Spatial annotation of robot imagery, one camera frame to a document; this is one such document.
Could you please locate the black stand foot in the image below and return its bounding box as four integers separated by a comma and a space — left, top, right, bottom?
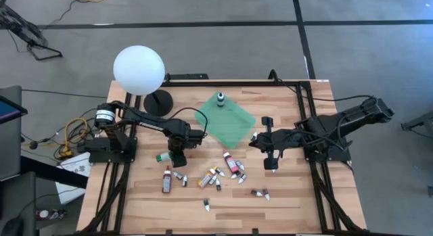
401, 110, 433, 133

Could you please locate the large orange yellow-capped coloring bottle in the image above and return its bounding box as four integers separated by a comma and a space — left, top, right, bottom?
197, 166, 218, 189

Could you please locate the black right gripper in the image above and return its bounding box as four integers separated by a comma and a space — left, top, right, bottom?
249, 116, 284, 172

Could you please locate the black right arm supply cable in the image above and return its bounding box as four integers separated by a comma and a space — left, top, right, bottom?
277, 79, 377, 103

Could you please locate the red and white packet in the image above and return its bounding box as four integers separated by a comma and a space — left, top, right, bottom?
36, 208, 67, 221

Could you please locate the black desk foot bar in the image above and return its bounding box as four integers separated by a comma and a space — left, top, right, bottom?
20, 156, 89, 190

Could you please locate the grey desk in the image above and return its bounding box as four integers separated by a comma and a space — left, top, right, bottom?
0, 85, 23, 181

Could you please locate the black floor cable bundle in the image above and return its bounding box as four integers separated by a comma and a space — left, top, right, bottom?
20, 89, 109, 152

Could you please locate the white printed box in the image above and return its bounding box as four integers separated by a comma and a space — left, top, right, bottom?
55, 151, 91, 206

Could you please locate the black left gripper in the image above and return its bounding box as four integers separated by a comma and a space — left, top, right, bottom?
168, 127, 208, 168

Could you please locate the black computer mouse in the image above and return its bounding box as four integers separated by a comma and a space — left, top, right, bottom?
1, 216, 25, 236

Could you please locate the tablet with blue screen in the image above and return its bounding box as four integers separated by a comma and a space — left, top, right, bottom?
0, 95, 28, 125

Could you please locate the coiled yellow cable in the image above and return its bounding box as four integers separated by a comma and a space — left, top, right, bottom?
59, 117, 89, 159

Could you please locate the black left wrist camera cable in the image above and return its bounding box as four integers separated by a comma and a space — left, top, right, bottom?
167, 106, 209, 139

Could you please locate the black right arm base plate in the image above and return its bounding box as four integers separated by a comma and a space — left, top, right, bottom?
302, 133, 352, 162

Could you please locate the black aluminium table frame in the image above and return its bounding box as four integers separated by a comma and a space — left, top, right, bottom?
79, 79, 369, 236

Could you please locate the white globe table lamp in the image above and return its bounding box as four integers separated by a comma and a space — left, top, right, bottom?
112, 45, 174, 118

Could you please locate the large green food coloring bottle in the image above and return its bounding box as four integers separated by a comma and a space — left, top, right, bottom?
156, 151, 175, 163

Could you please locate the black tripod stand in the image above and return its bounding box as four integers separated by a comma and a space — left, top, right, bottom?
0, 0, 64, 62

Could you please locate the large pink-capped food coloring bottle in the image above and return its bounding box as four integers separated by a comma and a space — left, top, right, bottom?
222, 149, 240, 174

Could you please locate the black power strip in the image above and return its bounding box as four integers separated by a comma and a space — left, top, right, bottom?
165, 73, 210, 81

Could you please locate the translucent green plastic tray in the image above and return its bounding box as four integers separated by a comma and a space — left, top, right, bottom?
193, 91, 257, 149

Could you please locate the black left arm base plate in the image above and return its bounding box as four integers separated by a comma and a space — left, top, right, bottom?
76, 136, 138, 164

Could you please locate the large dark red coloring bottle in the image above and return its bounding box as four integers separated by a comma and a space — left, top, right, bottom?
161, 166, 173, 195

